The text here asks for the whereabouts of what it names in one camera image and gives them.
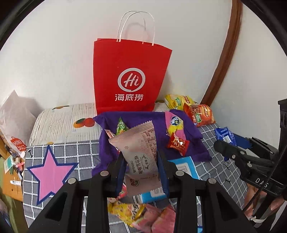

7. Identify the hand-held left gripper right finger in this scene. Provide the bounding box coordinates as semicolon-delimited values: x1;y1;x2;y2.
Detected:
157;149;258;233

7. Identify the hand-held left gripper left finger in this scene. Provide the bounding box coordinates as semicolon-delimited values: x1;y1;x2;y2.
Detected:
28;153;126;233

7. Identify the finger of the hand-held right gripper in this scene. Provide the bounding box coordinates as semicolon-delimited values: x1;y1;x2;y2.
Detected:
213;140;256;168
233;134;278;157

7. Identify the blue cookie packet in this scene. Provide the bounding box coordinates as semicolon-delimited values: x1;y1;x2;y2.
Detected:
214;127;237;147

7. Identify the purple cloth bag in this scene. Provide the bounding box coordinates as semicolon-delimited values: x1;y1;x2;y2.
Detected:
91;110;212;177

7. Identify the red candy packet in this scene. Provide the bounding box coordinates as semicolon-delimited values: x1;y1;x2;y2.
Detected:
166;132;190;157

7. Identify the green snack packet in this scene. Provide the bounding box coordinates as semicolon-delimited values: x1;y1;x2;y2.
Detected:
115;117;129;136

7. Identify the pink and yellow snack packet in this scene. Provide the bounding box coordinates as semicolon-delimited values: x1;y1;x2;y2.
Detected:
165;111;184;139

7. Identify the person's right hand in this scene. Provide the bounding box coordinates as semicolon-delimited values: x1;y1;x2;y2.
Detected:
244;186;287;222

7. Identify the grey checked tablecloth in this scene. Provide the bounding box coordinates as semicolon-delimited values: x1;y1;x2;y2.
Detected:
22;122;254;233

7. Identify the blue cardboard box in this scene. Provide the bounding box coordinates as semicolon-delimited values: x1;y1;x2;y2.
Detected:
137;156;200;204

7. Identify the orange chip bag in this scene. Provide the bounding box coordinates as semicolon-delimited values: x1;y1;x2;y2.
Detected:
183;104;216;128

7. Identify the pink paper star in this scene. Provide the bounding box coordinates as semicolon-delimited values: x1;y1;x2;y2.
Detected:
26;148;79;205

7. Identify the yellow chip bag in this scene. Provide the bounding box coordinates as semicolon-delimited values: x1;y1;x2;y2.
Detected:
164;94;195;109

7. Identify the white fruit print cloth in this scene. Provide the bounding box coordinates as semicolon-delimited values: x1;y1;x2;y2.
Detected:
28;102;171;146

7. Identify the brown cardboard box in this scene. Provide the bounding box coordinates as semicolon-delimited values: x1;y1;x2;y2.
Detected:
0;157;24;202

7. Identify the red paper bag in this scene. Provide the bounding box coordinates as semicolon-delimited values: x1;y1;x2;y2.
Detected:
93;11;173;112

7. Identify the white plastic bag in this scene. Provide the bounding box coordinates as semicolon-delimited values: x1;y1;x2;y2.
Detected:
0;90;37;157

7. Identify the brown wooden door frame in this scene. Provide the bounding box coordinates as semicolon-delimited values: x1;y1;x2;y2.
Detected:
199;0;244;106

